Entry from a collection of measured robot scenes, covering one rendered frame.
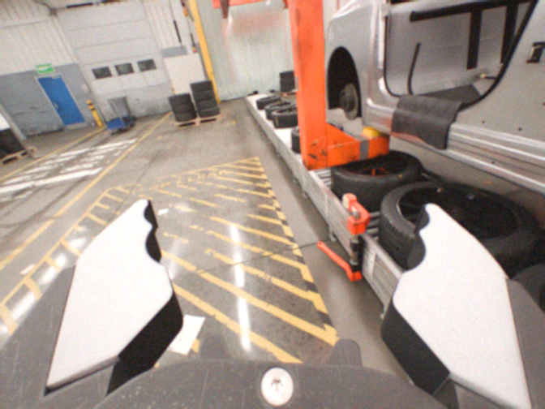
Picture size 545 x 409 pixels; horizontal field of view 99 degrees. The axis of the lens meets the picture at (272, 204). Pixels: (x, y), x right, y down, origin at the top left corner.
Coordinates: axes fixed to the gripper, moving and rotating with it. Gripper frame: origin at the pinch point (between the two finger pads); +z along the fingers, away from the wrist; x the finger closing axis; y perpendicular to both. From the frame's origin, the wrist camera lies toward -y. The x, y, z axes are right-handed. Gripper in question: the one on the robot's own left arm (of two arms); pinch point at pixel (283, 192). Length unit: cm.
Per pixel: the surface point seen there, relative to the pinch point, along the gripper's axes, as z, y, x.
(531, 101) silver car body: 82, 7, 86
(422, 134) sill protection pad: 123, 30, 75
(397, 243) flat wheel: 83, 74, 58
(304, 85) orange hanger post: 160, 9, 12
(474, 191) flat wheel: 112, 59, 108
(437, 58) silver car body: 190, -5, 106
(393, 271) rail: 68, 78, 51
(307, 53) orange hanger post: 160, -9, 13
